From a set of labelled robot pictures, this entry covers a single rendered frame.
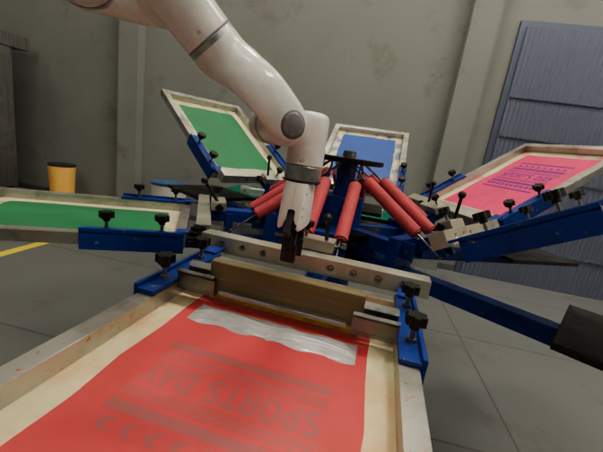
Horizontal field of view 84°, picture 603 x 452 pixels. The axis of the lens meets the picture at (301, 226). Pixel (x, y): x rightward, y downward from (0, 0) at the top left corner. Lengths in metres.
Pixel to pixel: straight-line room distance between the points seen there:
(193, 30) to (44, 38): 6.28
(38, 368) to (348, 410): 0.46
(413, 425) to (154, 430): 0.35
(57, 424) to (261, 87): 0.54
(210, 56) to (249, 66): 0.06
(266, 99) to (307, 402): 0.48
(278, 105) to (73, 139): 5.97
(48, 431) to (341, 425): 0.38
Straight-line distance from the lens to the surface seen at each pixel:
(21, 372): 0.62
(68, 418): 0.59
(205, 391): 0.59
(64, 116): 6.55
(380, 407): 0.62
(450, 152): 4.58
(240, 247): 1.04
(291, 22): 5.01
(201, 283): 0.81
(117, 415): 0.57
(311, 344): 0.70
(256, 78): 0.57
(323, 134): 0.66
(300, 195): 0.65
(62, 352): 0.65
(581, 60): 5.24
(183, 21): 0.60
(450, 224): 1.26
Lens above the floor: 1.34
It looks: 13 degrees down
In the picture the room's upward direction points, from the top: 9 degrees clockwise
